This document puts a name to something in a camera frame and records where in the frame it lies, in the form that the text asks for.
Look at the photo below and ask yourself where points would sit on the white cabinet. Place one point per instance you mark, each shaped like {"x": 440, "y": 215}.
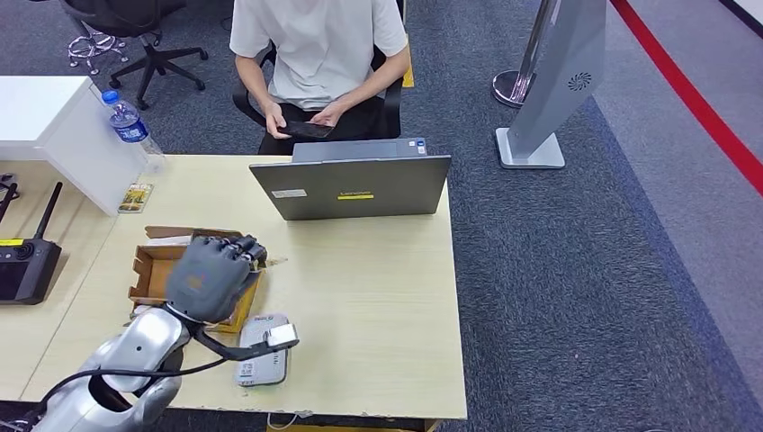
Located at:
{"x": 53, "y": 113}

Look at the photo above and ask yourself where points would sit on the black swivel chair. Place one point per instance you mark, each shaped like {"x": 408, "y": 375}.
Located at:
{"x": 155, "y": 58}

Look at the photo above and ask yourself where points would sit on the grey laptop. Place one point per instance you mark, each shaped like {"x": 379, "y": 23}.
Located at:
{"x": 351, "y": 188}

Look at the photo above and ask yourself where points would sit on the wooden desk organizer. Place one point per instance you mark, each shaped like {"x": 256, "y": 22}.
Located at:
{"x": 152, "y": 271}

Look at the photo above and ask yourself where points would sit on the chrome stanchion post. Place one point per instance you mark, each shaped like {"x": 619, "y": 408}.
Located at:
{"x": 524, "y": 65}

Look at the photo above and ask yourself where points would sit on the white paper slip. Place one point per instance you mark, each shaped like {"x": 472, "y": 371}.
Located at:
{"x": 170, "y": 240}

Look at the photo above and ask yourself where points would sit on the black smartphone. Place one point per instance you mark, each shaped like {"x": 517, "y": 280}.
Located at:
{"x": 305, "y": 129}

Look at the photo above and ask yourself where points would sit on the grey kiosk stand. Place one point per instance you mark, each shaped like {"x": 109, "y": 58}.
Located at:
{"x": 563, "y": 71}

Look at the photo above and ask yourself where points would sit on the yellow printed room key card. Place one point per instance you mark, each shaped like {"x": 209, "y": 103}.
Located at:
{"x": 136, "y": 197}

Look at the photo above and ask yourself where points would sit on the black remote controller with antennas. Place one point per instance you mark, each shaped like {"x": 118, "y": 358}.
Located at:
{"x": 27, "y": 271}

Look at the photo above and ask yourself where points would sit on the person's right forearm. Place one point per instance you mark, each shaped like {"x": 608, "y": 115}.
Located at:
{"x": 253, "y": 80}

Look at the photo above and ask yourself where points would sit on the person's left hand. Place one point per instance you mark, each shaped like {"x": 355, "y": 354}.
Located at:
{"x": 331, "y": 114}

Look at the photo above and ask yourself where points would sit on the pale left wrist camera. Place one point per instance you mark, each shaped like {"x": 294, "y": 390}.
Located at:
{"x": 281, "y": 335}

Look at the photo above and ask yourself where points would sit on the person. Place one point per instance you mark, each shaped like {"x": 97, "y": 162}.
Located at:
{"x": 322, "y": 50}

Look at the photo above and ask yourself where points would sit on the clear water bottle blue cap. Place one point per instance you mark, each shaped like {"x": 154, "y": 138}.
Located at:
{"x": 131, "y": 127}

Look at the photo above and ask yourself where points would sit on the chrome chair base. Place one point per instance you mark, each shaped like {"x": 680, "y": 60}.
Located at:
{"x": 94, "y": 49}

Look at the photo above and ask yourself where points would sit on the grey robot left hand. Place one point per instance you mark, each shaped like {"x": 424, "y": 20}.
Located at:
{"x": 205, "y": 280}

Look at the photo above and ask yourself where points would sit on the yellow desk frame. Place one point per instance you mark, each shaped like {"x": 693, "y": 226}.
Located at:
{"x": 357, "y": 428}

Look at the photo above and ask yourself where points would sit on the person's right hand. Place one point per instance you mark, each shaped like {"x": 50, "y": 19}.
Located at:
{"x": 276, "y": 119}

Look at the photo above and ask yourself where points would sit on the black office armchair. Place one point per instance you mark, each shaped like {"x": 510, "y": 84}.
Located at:
{"x": 392, "y": 104}

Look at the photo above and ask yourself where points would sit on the person's left forearm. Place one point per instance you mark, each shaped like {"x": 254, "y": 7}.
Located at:
{"x": 378, "y": 80}

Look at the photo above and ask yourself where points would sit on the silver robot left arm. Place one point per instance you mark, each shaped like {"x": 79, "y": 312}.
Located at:
{"x": 137, "y": 349}

